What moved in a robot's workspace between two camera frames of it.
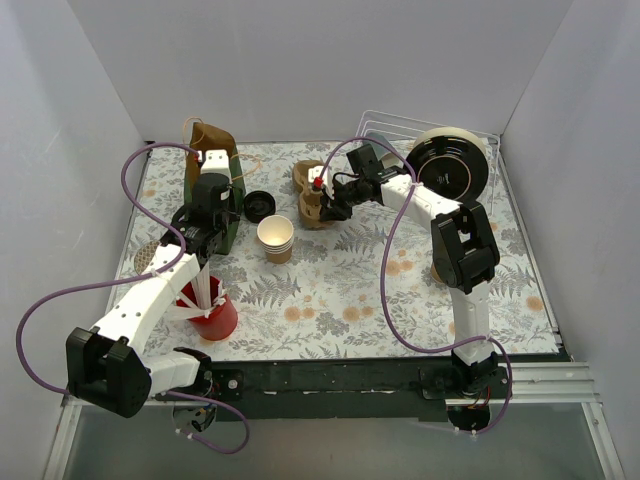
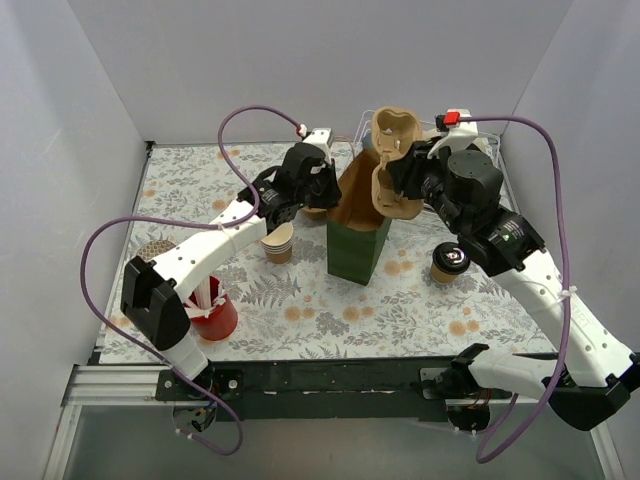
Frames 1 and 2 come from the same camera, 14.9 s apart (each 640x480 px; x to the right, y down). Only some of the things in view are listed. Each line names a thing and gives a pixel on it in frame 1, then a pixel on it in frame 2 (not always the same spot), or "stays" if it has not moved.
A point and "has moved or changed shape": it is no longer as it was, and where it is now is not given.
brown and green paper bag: [201, 137] -> [356, 235]
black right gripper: [335, 391] stays
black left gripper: [220, 201] -> [324, 185]
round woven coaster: [145, 256] stays
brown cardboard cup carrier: [309, 200] has moved or changed shape
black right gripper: [331, 201] -> [405, 170]
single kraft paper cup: [434, 274] stays
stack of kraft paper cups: [275, 233] stays
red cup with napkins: [203, 302] stays
